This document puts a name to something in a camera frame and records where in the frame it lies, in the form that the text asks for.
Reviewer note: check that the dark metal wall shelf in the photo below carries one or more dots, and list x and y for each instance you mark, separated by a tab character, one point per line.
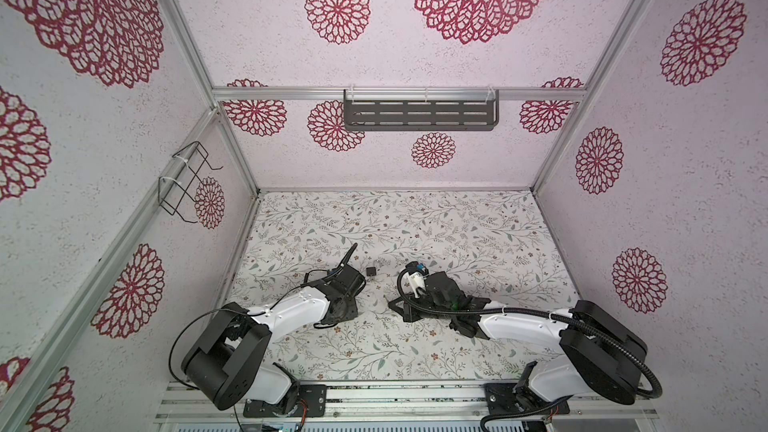
424	115

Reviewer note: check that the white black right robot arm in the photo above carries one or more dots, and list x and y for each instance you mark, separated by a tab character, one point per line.
596	351

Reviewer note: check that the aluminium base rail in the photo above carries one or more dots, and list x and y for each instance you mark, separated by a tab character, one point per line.
445	405

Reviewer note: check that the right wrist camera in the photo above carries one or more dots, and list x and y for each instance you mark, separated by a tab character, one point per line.
416	275

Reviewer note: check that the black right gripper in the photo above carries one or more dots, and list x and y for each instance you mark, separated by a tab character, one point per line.
407	311

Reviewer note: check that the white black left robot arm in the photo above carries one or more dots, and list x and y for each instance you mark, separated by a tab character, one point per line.
226	362

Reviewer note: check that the black wire wall rack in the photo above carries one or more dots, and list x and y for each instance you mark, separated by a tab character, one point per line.
193	194

